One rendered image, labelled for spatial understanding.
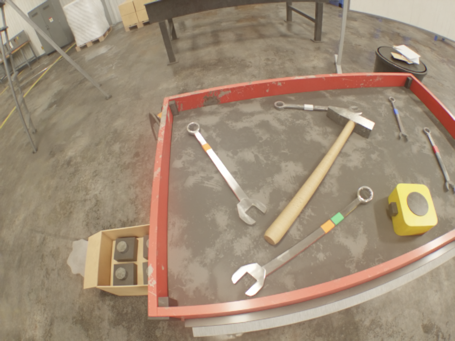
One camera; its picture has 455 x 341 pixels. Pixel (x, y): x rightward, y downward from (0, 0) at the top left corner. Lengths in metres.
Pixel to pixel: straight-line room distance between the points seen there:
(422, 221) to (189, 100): 0.53
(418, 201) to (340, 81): 0.37
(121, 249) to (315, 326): 1.07
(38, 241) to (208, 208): 1.85
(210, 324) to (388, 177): 0.39
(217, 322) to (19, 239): 2.15
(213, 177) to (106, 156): 1.76
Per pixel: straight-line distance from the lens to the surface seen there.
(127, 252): 1.30
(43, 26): 9.14
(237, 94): 0.56
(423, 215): 0.41
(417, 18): 2.71
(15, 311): 2.17
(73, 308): 1.67
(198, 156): 0.45
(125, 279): 1.26
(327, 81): 0.62
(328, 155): 0.42
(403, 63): 1.86
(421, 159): 0.55
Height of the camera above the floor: 1.23
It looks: 51 degrees down
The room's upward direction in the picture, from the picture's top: 11 degrees counter-clockwise
